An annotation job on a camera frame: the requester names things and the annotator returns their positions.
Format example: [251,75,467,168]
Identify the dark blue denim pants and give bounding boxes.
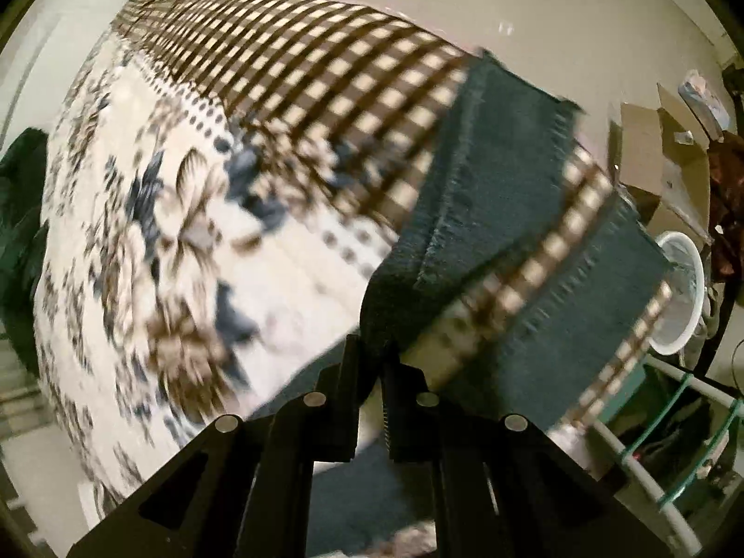
[304,48,674,558]

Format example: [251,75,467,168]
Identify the floral white bed blanket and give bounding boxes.
[34,32,396,512]

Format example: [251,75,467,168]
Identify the white and green metal rack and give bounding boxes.
[590,355,743,557]

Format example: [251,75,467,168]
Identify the white plastic bucket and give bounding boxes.
[650,231,706,355]

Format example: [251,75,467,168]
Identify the brown checkered bed sheet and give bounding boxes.
[111,0,670,428]

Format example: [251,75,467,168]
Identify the open cardboard box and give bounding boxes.
[608,85,712,248]

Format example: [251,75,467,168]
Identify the dark green cloth pile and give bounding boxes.
[1,127,48,377]

